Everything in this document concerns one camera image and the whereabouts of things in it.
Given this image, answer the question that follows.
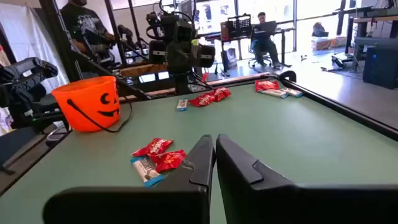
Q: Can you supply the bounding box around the person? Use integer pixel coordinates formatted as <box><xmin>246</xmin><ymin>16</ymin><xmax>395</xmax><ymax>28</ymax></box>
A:
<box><xmin>251</xmin><ymin>11</ymin><xmax>282</xmax><ymax>68</ymax></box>
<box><xmin>60</xmin><ymin>0</ymin><xmax>116</xmax><ymax>55</ymax></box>
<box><xmin>312</xmin><ymin>21</ymin><xmax>330</xmax><ymax>38</ymax></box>

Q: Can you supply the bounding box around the green table mat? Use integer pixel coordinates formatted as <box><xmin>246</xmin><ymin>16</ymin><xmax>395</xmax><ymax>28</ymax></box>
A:
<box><xmin>0</xmin><ymin>81</ymin><xmax>398</xmax><ymax>224</ymax></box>

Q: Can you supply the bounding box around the black office desk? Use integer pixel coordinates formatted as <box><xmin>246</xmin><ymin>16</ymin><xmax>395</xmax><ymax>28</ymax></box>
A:
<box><xmin>198</xmin><ymin>26</ymin><xmax>296</xmax><ymax>68</ymax></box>

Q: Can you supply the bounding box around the black plastic crate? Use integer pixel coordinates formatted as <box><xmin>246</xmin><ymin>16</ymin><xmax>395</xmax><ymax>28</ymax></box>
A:
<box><xmin>226</xmin><ymin>14</ymin><xmax>252</xmax><ymax>39</ymax></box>

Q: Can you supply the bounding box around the cardboard box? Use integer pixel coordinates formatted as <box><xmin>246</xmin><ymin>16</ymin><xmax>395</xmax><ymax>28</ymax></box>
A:
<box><xmin>310</xmin><ymin>35</ymin><xmax>348</xmax><ymax>51</ymax></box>

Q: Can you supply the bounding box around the black standing desk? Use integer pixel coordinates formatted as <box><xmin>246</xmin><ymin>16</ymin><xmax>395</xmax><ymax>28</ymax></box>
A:
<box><xmin>331</xmin><ymin>0</ymin><xmax>398</xmax><ymax>72</ymax></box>

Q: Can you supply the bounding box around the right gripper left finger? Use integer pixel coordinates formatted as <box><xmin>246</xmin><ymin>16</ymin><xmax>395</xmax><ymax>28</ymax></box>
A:
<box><xmin>43</xmin><ymin>134</ymin><xmax>216</xmax><ymax>224</ymax></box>

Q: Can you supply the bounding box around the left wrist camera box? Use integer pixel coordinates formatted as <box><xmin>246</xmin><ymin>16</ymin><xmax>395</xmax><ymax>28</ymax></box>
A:
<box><xmin>172</xmin><ymin>19</ymin><xmax>196</xmax><ymax>43</ymax></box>

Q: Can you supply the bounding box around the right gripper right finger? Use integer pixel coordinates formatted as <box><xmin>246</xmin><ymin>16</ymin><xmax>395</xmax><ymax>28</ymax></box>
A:
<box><xmin>216</xmin><ymin>134</ymin><xmax>398</xmax><ymax>224</ymax></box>

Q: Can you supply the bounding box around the black frame clamp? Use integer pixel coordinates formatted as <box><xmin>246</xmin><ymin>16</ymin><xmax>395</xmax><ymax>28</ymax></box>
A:
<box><xmin>278</xmin><ymin>70</ymin><xmax>298</xmax><ymax>83</ymax></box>

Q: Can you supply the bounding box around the white cloth curtain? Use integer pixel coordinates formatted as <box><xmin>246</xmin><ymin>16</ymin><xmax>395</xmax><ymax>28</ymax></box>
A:
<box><xmin>0</xmin><ymin>2</ymin><xmax>70</xmax><ymax>94</ymax></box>

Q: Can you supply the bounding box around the white blue chocolate bar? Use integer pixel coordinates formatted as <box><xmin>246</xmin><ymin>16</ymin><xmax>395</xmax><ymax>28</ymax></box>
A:
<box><xmin>129</xmin><ymin>156</ymin><xmax>165</xmax><ymax>189</ymax></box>
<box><xmin>176</xmin><ymin>98</ymin><xmax>189</xmax><ymax>112</ymax></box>
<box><xmin>260</xmin><ymin>88</ymin><xmax>289</xmax><ymax>99</ymax></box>
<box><xmin>279</xmin><ymin>87</ymin><xmax>304</xmax><ymax>98</ymax></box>

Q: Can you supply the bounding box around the black computer tower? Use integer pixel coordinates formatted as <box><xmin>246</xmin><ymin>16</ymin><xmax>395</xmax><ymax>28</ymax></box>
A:
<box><xmin>362</xmin><ymin>45</ymin><xmax>398</xmax><ymax>90</ymax></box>

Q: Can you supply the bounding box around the red candy pack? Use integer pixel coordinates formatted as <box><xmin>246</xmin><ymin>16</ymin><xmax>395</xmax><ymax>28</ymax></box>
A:
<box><xmin>150</xmin><ymin>149</ymin><xmax>187</xmax><ymax>174</ymax></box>
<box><xmin>188</xmin><ymin>93</ymin><xmax>216</xmax><ymax>108</ymax></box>
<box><xmin>208</xmin><ymin>87</ymin><xmax>233</xmax><ymax>103</ymax></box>
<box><xmin>254</xmin><ymin>79</ymin><xmax>280</xmax><ymax>93</ymax></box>
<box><xmin>132</xmin><ymin>138</ymin><xmax>174</xmax><ymax>157</ymax></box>

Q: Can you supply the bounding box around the black bag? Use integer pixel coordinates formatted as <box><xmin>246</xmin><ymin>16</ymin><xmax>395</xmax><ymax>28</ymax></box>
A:
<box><xmin>223</xmin><ymin>48</ymin><xmax>239</xmax><ymax>71</ymax></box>

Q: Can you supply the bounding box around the black laptop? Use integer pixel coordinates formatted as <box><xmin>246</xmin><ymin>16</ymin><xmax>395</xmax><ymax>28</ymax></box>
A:
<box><xmin>254</xmin><ymin>21</ymin><xmax>278</xmax><ymax>34</ymax></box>

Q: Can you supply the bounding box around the orange pumpkin bucket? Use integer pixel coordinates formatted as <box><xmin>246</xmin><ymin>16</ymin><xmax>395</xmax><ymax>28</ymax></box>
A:
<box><xmin>51</xmin><ymin>75</ymin><xmax>133</xmax><ymax>134</ymax></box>

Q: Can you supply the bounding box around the black swivel chair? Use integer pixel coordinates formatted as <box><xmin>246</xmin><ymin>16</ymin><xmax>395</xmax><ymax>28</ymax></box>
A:
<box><xmin>248</xmin><ymin>46</ymin><xmax>273</xmax><ymax>68</ymax></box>

